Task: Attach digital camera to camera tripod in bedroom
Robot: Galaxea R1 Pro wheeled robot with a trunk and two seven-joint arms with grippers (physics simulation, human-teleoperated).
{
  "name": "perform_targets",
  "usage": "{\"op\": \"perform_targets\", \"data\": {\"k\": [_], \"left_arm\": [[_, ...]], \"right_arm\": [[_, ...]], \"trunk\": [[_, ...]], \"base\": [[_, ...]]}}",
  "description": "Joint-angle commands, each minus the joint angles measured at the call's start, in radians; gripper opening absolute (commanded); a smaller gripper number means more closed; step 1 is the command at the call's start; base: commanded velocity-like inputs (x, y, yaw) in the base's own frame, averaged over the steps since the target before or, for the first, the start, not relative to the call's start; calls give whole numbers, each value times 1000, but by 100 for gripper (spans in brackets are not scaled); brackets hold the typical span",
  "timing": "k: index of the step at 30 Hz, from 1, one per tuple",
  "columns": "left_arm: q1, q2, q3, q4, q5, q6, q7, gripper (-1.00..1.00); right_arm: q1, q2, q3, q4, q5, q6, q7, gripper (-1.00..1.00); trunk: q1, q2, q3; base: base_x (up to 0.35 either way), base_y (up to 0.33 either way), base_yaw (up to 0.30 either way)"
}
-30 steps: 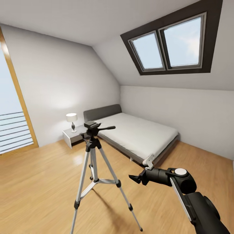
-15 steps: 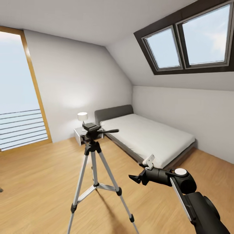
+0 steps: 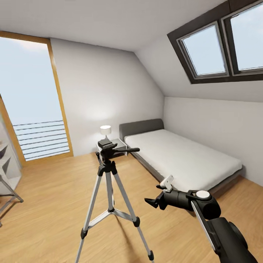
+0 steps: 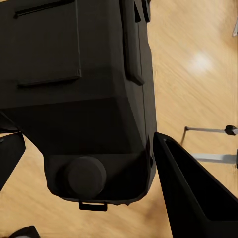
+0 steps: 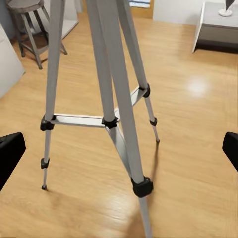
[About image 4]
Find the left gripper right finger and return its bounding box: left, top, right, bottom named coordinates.
left=153, top=132, right=238, bottom=238

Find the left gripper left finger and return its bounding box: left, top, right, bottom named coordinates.
left=0, top=132, right=26, bottom=191

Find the digital camera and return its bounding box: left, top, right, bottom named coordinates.
left=0, top=0, right=157, bottom=212

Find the camera tripod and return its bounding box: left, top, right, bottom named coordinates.
left=186, top=125, right=238, bottom=166

